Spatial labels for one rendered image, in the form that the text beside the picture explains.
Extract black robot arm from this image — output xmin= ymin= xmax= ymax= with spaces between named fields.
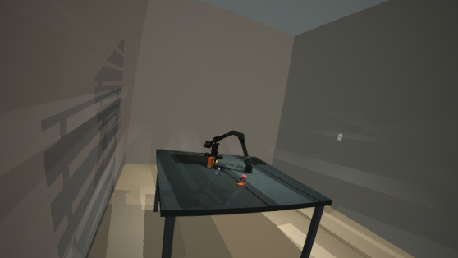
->
xmin=204 ymin=131 xmax=253 ymax=173

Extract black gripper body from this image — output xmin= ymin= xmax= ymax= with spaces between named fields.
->
xmin=204 ymin=149 xmax=223 ymax=159

